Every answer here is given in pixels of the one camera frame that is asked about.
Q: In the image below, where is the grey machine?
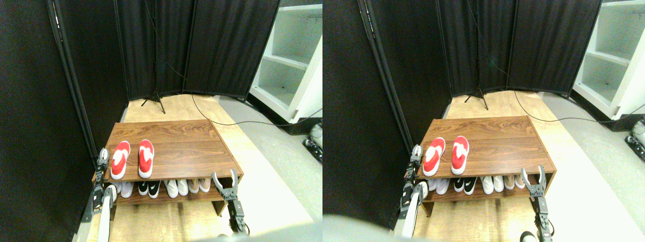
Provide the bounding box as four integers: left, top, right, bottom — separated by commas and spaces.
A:
303, 123, 323, 164
625, 119, 645, 163

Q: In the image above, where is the white shelf unit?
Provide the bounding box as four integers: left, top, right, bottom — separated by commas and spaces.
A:
249, 5, 323, 124
573, 0, 645, 120

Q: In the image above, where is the red shoe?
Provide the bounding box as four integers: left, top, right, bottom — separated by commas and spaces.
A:
423, 137, 446, 177
451, 136, 470, 175
110, 141, 131, 180
138, 140, 155, 178

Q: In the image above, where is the brown shoe rack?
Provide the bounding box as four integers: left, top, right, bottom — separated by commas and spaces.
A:
405, 116, 557, 218
92, 120, 244, 217

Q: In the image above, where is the grey curtain foot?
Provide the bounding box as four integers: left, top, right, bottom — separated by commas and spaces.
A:
81, 194, 99, 225

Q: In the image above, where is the black curtain pole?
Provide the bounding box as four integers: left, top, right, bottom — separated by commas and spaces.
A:
357, 0, 411, 164
47, 0, 99, 169

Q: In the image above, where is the black stand foot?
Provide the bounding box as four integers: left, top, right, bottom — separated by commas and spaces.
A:
464, 90, 489, 111
141, 92, 166, 114

